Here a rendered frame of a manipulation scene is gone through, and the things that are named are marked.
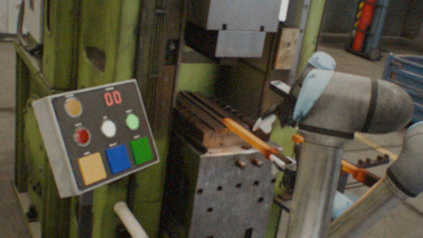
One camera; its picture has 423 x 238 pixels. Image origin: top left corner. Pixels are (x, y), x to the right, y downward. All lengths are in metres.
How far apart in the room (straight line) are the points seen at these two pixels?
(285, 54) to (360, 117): 1.12
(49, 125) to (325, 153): 0.77
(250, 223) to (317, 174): 1.12
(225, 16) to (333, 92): 0.82
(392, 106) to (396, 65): 4.79
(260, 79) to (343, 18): 8.13
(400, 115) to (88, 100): 0.87
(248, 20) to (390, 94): 0.88
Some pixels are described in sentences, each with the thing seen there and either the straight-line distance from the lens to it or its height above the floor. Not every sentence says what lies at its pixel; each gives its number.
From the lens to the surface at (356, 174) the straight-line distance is 1.97.
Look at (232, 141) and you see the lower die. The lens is 1.98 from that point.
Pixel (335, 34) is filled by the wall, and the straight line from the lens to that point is 10.22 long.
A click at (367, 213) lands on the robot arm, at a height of 1.07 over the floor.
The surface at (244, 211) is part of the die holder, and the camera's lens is 2.11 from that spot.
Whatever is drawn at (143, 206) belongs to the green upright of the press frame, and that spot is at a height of 0.61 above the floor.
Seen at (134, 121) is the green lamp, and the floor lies 1.09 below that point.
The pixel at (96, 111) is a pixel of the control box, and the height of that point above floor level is 1.14.
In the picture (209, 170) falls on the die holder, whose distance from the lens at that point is 1.90.
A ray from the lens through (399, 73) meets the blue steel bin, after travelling 5.86.
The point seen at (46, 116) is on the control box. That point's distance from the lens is 1.47.
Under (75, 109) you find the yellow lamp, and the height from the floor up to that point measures 1.16.
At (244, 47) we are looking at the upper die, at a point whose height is 1.31.
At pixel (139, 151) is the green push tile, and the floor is 1.01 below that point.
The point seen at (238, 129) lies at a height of 1.01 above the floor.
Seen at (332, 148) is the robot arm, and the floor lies 1.30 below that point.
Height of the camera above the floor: 1.68
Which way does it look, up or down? 20 degrees down
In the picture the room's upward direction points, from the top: 9 degrees clockwise
